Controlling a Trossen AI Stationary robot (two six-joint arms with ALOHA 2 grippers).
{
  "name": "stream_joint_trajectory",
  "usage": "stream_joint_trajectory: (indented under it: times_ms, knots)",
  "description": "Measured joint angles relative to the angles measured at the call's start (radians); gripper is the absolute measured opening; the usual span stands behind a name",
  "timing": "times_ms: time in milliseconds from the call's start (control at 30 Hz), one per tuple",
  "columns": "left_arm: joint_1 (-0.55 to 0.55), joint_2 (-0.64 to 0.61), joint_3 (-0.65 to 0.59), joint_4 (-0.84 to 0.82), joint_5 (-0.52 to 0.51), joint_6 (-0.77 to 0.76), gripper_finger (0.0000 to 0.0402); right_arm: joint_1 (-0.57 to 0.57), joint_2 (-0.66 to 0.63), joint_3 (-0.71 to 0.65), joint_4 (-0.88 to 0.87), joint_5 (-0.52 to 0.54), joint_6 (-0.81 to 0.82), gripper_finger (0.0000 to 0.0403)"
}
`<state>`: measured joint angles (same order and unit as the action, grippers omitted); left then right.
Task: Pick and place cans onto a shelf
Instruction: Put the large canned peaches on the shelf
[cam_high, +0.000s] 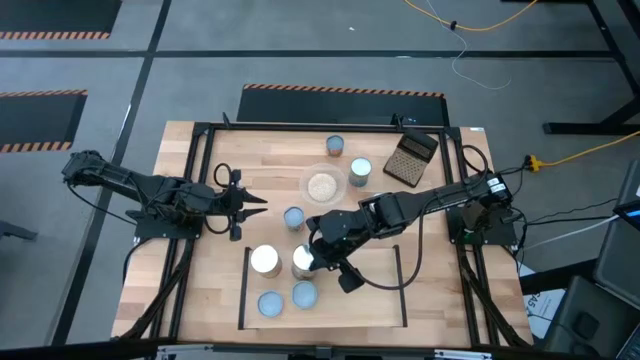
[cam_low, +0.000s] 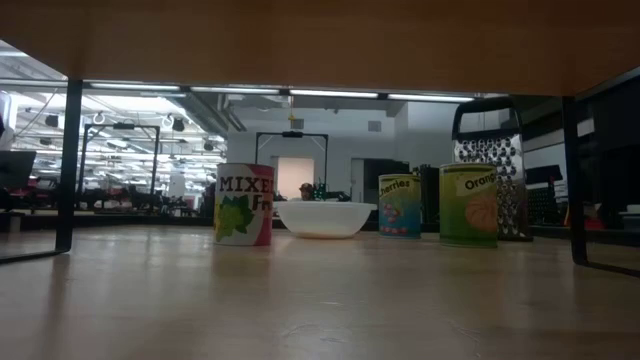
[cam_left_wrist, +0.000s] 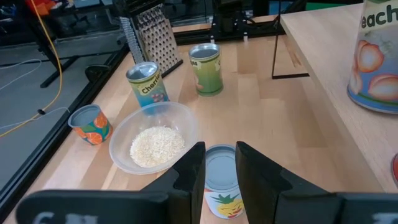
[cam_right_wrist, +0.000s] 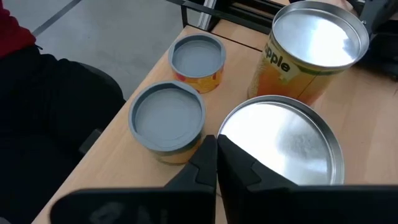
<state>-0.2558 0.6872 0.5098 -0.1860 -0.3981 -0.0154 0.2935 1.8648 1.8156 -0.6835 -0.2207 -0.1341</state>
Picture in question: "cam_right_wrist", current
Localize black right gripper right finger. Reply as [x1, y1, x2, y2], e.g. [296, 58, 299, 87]
[216, 134, 398, 224]

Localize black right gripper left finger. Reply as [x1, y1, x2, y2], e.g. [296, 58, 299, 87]
[49, 134, 218, 224]

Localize tall apple can silver lid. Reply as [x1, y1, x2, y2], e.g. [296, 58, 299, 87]
[248, 0, 370, 106]

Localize person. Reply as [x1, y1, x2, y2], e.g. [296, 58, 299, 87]
[0, 0, 127, 224]

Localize black office chair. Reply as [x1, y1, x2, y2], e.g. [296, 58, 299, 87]
[77, 62, 127, 156]

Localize black aluminium table frame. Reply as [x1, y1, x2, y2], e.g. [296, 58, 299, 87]
[166, 0, 282, 35]

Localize black rail silver brackets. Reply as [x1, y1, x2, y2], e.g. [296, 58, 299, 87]
[198, 0, 219, 29]

